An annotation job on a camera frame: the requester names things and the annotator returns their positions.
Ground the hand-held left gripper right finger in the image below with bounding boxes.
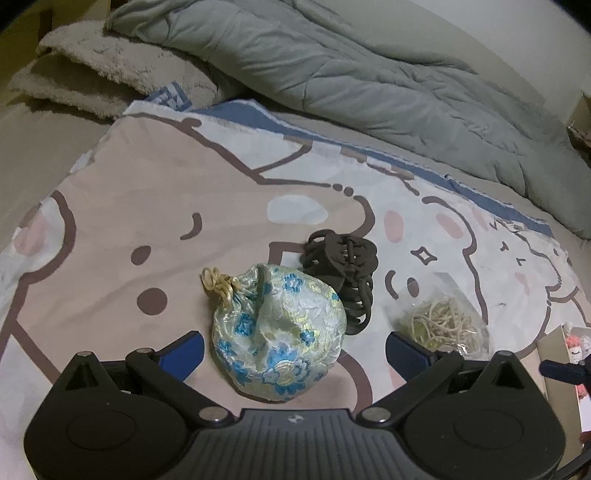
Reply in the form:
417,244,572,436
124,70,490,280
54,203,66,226
358,331,533,428

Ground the white cardboard box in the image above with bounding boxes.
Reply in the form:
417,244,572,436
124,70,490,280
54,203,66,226
537,323,591,462

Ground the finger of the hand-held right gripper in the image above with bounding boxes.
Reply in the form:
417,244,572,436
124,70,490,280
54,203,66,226
540,359,591,385

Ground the beige fluffy blanket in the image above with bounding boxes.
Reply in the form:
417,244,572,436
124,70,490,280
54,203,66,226
9,21,232,121

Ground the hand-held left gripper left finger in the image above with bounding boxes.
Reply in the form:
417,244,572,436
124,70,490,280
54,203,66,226
56,330,236,428

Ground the floral fabric pouch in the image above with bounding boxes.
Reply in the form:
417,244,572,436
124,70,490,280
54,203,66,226
200,263,348,401

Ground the pink crochet doll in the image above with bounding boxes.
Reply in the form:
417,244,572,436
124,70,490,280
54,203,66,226
565,326,591,398

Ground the wooden open cabinet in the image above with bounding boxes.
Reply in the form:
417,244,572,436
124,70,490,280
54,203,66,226
567,91,591,160

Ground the clear bag of rubber bands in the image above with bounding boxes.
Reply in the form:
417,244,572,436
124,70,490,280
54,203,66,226
399,272,491,361

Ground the grey duvet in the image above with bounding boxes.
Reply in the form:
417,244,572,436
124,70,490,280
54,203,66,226
104,0,591,241

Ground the printed cartoon blanket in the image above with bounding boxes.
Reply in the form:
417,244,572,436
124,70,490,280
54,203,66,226
0,83,575,416

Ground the black hair claw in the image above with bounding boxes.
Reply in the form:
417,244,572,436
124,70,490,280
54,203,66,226
299,229,380,337

